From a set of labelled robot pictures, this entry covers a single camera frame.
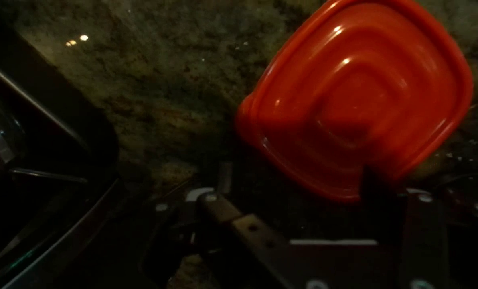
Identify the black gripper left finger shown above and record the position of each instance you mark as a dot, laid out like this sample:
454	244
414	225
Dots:
189	223

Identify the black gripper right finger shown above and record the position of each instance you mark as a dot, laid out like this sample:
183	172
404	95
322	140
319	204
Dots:
409	237

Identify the red plastic container lid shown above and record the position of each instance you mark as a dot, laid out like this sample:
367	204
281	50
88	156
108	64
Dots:
361	87

